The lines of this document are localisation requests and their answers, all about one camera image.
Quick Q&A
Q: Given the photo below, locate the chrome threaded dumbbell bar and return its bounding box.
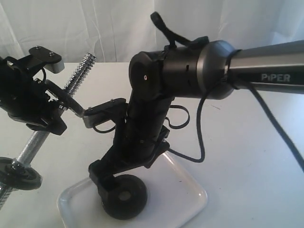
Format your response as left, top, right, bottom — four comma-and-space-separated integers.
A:
0, 53, 96, 205

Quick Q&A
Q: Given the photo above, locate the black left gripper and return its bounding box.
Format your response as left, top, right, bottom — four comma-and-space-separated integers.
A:
4, 71, 67, 135

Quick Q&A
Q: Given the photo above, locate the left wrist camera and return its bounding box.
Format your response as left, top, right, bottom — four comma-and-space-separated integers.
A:
28, 46, 65, 74

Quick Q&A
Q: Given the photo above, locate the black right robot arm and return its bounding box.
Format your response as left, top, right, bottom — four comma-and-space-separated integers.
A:
84, 40, 304, 219

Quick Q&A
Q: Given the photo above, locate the white rectangular tray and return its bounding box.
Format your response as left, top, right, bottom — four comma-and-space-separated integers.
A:
57, 152, 208, 228

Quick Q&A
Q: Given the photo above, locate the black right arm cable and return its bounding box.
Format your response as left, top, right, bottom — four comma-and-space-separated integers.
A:
152, 11, 304, 174

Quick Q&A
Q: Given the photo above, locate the white backdrop curtain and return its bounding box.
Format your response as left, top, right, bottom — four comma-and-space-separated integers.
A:
0, 0, 304, 62

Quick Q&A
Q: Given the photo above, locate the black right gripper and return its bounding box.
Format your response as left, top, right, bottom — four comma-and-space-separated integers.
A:
88, 118, 170, 208

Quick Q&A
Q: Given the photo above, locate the black weight plate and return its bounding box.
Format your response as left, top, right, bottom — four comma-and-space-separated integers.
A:
102, 174, 148, 220
0, 157, 42, 190
45, 79, 85, 118

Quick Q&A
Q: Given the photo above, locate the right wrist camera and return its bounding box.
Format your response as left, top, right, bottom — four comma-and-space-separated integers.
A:
83, 98, 127, 128

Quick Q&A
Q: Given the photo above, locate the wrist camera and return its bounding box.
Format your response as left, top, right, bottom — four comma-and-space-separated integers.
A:
83, 98, 127, 128
28, 46, 65, 74

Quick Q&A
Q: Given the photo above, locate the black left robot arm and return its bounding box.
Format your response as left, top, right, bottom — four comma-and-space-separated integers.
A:
0, 58, 67, 135

